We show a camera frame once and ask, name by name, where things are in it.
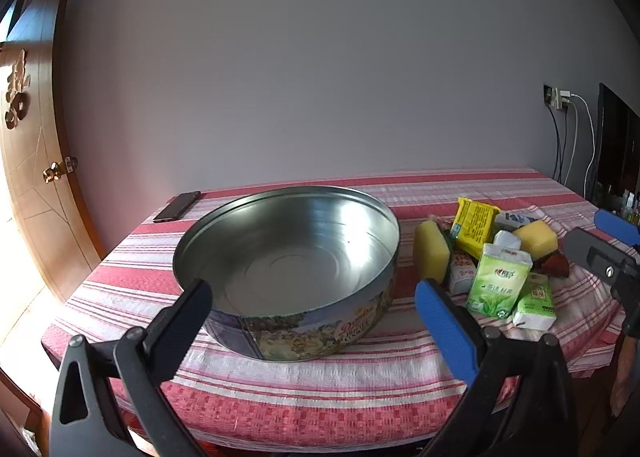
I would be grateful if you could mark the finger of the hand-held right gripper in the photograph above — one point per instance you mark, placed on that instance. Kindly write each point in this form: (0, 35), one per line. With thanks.
(590, 249)
(617, 227)

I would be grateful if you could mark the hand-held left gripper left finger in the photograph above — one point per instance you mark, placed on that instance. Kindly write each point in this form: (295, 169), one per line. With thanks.
(187, 312)

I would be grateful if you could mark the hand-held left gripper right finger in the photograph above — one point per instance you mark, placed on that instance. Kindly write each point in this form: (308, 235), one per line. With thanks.
(445, 332)

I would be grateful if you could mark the reddish floral packet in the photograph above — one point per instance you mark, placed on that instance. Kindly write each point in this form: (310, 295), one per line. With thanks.
(552, 266)

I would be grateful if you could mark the plain yellow sponge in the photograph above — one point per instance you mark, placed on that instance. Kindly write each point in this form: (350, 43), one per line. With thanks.
(537, 237)

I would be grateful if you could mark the white red print tissue pack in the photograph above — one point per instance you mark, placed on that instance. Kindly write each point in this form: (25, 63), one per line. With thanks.
(459, 274)

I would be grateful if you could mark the green leaf print tissue pack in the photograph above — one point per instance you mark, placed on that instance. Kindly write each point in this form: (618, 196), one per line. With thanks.
(497, 287)

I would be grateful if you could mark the pale green tissue pack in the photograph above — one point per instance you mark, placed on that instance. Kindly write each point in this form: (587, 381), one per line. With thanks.
(537, 304)

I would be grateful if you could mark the yellow sponge with green back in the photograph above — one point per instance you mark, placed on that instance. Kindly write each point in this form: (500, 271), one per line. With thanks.
(430, 252)

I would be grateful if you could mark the white blue tissue pack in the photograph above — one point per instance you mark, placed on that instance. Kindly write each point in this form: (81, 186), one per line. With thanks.
(512, 219)

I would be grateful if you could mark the yellow snack packet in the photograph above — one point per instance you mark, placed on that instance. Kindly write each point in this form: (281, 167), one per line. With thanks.
(472, 224)

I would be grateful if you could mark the round metal basin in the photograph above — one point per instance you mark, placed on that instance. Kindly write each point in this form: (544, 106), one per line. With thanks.
(300, 247)

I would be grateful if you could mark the person's right forearm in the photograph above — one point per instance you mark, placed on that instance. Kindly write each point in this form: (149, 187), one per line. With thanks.
(625, 372)

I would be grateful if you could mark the group of small bottles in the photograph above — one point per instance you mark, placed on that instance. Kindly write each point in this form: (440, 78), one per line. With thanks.
(627, 204)

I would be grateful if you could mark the black flat screen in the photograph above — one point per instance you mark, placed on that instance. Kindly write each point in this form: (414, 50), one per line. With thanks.
(620, 147)

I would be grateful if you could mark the black smartphone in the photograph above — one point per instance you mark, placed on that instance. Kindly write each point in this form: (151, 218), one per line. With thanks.
(177, 206)

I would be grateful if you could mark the red white striped tablecloth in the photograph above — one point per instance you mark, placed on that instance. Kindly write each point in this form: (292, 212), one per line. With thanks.
(325, 402)

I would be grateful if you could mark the white charger plug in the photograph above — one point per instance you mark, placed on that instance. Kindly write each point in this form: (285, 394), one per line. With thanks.
(566, 96)

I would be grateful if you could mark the wooden door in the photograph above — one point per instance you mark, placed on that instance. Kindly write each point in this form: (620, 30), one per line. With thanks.
(45, 87)

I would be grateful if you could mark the golden door ornament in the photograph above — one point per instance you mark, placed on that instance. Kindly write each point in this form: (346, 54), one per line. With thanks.
(17, 87)

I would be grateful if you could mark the white wall socket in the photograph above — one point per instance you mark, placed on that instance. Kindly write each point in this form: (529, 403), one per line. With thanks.
(557, 104)

